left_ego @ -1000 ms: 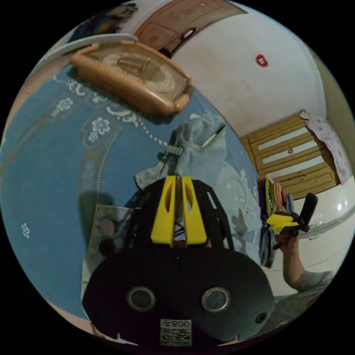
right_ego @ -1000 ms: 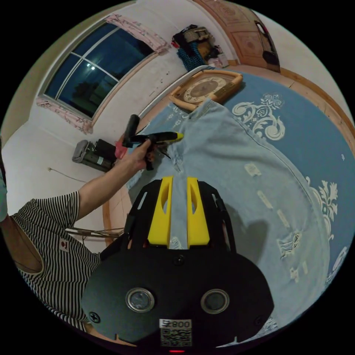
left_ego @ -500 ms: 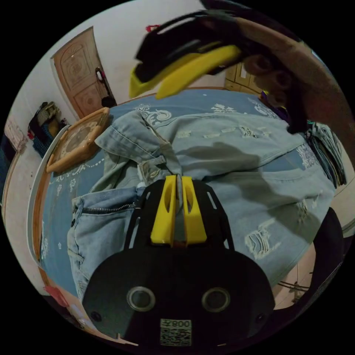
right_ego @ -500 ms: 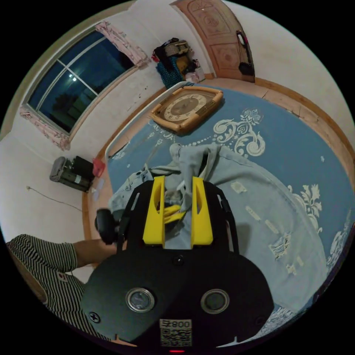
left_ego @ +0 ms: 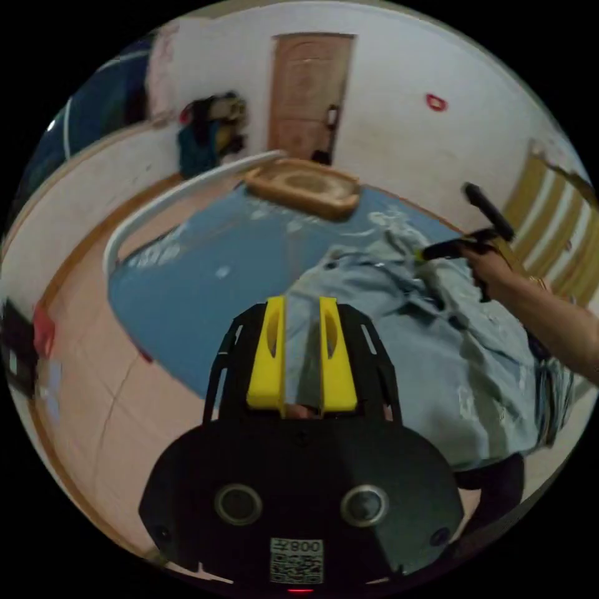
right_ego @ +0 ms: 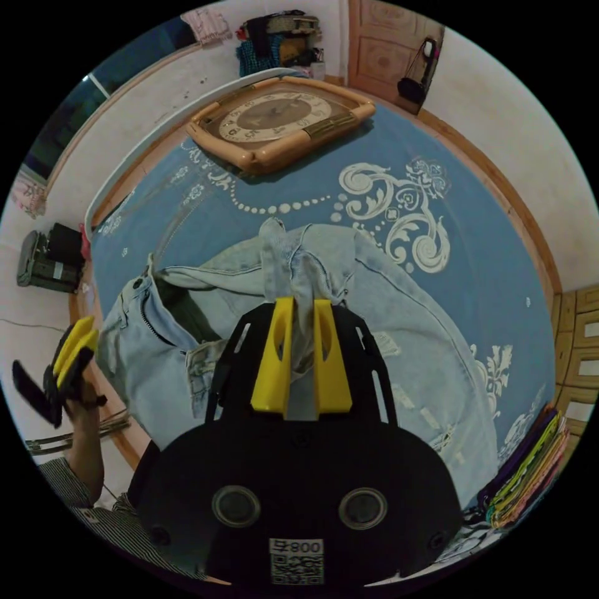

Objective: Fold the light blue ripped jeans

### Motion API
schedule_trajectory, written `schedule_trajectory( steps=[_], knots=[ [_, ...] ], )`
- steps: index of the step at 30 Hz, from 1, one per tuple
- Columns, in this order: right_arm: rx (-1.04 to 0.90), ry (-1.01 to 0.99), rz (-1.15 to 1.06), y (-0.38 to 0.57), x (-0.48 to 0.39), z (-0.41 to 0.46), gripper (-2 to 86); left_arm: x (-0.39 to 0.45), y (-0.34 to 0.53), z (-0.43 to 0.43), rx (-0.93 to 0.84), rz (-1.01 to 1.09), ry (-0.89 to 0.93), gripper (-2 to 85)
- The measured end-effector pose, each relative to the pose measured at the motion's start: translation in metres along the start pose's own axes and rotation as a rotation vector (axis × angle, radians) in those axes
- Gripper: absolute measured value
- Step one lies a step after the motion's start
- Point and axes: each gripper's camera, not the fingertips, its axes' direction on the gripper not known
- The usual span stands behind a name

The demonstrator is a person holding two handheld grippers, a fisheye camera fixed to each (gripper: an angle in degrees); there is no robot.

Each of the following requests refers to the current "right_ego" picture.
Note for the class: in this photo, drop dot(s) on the black hanging bag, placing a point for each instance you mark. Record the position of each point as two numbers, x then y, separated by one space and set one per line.
412 86

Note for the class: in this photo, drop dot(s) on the person's left hand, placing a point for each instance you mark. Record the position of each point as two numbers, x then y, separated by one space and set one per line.
84 414

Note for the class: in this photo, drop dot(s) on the wooden door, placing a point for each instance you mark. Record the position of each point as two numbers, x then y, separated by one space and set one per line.
381 51

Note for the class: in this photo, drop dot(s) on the cluttered shelf with clothes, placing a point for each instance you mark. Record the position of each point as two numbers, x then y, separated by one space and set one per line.
281 44

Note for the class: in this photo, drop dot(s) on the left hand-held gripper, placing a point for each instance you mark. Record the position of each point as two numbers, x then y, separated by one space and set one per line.
58 390

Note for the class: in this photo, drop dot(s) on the grey appliance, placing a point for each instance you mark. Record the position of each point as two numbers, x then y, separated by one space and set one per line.
47 264

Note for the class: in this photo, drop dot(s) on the pile of clothes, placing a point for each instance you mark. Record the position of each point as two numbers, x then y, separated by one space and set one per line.
531 472

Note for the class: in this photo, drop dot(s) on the wooden cupboard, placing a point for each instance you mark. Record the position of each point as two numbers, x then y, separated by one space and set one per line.
578 355

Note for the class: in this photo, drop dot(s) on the person's left forearm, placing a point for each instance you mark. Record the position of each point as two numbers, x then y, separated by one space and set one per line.
86 468

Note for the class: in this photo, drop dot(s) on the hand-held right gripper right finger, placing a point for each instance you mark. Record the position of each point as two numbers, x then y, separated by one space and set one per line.
331 374

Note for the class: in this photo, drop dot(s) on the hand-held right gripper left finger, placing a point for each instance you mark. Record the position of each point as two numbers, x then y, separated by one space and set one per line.
273 369

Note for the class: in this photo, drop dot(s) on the pink curtain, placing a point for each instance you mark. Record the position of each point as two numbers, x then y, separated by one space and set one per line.
29 193

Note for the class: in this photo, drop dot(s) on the window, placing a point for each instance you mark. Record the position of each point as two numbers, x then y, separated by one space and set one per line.
70 112

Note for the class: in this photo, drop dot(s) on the light blue ripped jeans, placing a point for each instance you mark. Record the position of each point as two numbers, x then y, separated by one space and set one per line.
421 327

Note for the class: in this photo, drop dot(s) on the pink hanging cloth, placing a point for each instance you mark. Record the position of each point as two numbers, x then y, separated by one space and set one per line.
206 24

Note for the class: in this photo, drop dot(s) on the wooden framed wall clock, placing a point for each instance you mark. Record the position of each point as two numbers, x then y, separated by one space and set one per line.
273 119

